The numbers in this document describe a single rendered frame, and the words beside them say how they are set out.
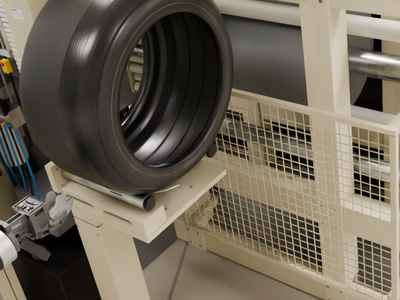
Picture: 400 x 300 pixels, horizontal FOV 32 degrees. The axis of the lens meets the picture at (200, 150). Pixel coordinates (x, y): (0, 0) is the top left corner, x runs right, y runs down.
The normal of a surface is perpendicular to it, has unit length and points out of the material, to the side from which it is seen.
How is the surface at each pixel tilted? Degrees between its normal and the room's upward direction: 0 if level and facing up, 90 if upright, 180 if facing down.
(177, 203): 0
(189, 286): 0
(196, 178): 0
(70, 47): 45
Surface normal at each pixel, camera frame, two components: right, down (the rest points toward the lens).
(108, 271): -0.62, 0.52
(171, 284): -0.16, -0.82
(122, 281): 0.77, 0.25
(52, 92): -0.63, 0.16
